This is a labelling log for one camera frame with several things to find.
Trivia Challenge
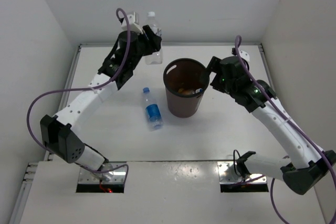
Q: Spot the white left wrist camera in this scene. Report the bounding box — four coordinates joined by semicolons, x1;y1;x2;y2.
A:
121;12;143;34

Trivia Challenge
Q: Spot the blue label water bottle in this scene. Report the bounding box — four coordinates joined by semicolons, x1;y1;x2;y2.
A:
143;87;163;130

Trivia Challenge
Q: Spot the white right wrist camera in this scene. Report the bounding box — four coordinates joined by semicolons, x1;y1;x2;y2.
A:
232;48;250;62

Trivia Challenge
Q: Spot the orange juice bottle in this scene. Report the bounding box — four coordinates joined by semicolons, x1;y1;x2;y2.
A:
178;88;194;95

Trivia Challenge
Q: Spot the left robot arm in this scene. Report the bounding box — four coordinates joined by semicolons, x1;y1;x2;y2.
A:
40;25;162;174

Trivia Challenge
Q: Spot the brown plastic waste bin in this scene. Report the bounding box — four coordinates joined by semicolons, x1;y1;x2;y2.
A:
163;58;209;118

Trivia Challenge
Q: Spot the orange label clear bottle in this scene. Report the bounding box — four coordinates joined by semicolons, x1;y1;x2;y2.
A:
144;11;163;65

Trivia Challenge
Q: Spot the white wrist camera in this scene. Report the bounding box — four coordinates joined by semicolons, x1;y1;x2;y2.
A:
121;12;143;34
232;48;250;62

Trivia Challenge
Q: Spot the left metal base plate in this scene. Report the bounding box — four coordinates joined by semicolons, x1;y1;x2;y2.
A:
78;163;128;185

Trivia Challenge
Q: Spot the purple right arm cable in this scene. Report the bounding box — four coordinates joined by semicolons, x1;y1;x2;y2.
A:
228;35;336;224

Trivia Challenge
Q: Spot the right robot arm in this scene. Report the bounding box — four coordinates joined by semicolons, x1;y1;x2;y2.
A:
202;56;335;195

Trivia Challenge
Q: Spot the metal base plate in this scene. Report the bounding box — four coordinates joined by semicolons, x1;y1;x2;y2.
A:
217;160;267;186
78;163;128;185

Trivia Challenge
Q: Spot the metal table edge rail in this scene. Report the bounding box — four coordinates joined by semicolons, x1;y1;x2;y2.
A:
79;42;262;48

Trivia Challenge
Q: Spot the black cable at base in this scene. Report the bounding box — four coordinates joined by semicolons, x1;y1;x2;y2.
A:
233;149;244;176

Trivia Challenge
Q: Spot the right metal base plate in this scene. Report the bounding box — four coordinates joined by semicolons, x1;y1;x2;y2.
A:
217;160;267;186

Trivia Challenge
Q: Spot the clear plastic bottle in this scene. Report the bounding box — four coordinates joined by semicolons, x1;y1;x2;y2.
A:
193;88;203;94

